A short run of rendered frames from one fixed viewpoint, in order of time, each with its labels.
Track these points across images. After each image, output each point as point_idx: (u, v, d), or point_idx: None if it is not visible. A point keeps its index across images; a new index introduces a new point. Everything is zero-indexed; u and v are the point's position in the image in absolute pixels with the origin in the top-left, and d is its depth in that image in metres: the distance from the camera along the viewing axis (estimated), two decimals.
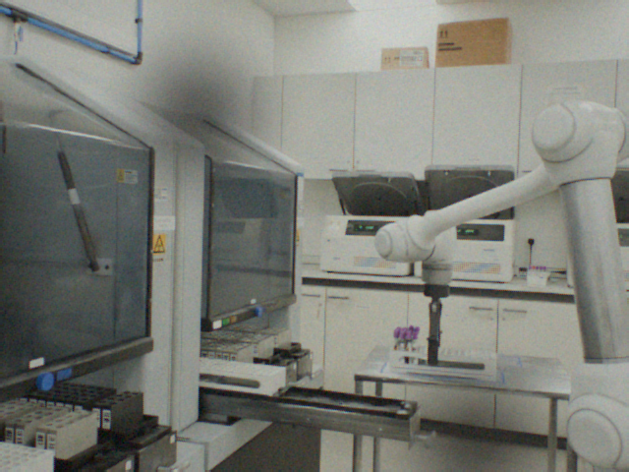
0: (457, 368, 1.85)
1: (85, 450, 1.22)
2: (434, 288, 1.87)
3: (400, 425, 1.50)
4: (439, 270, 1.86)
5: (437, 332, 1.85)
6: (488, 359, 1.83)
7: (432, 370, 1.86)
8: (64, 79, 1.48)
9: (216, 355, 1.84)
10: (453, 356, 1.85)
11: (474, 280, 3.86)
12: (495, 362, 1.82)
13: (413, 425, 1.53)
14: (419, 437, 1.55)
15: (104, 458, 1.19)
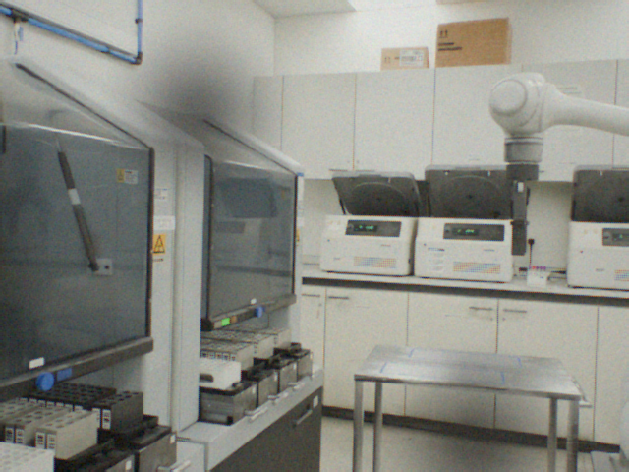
0: None
1: (85, 450, 1.22)
2: (521, 167, 1.53)
3: (226, 401, 1.64)
4: (527, 145, 1.52)
5: None
6: (217, 371, 1.67)
7: None
8: (64, 79, 1.48)
9: (216, 355, 1.84)
10: None
11: (474, 280, 3.86)
12: (224, 374, 1.67)
13: (240, 401, 1.67)
14: (248, 412, 1.69)
15: (104, 458, 1.19)
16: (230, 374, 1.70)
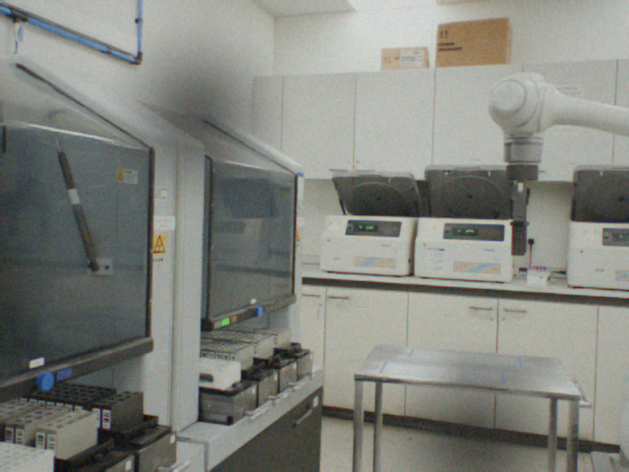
0: None
1: (85, 450, 1.22)
2: (520, 167, 1.53)
3: (226, 401, 1.64)
4: (527, 145, 1.52)
5: None
6: (217, 371, 1.67)
7: None
8: (64, 79, 1.48)
9: (216, 355, 1.84)
10: None
11: (474, 280, 3.86)
12: (224, 374, 1.67)
13: (240, 401, 1.67)
14: (248, 412, 1.69)
15: (104, 458, 1.19)
16: (230, 374, 1.70)
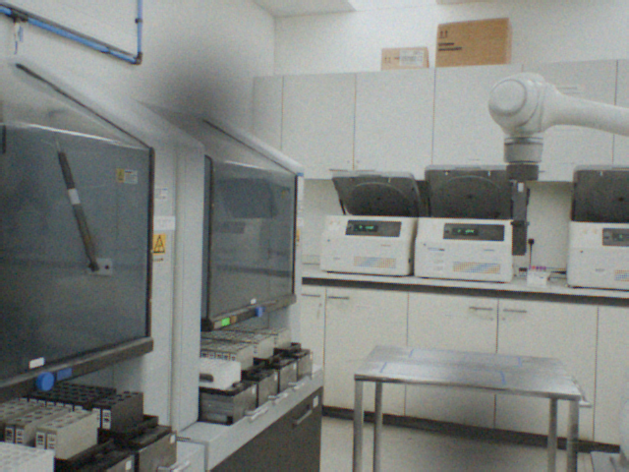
0: None
1: (85, 450, 1.22)
2: (521, 167, 1.53)
3: (226, 401, 1.64)
4: (527, 145, 1.52)
5: (525, 215, 1.49)
6: (217, 371, 1.67)
7: None
8: (64, 79, 1.48)
9: (216, 355, 1.84)
10: None
11: (474, 280, 3.86)
12: (224, 374, 1.67)
13: (240, 401, 1.67)
14: (248, 412, 1.69)
15: (104, 458, 1.19)
16: (230, 374, 1.70)
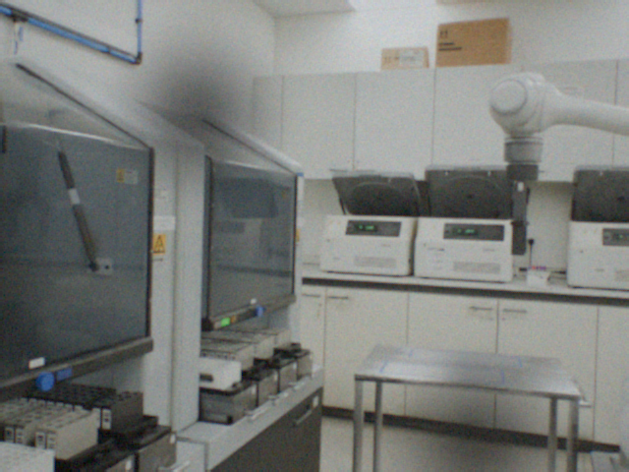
0: None
1: (85, 450, 1.22)
2: (521, 167, 1.53)
3: (226, 401, 1.64)
4: (527, 145, 1.52)
5: None
6: (217, 371, 1.67)
7: None
8: (64, 79, 1.48)
9: (216, 355, 1.84)
10: None
11: (474, 280, 3.86)
12: (224, 374, 1.67)
13: (240, 401, 1.67)
14: (248, 412, 1.69)
15: (104, 458, 1.19)
16: (230, 374, 1.70)
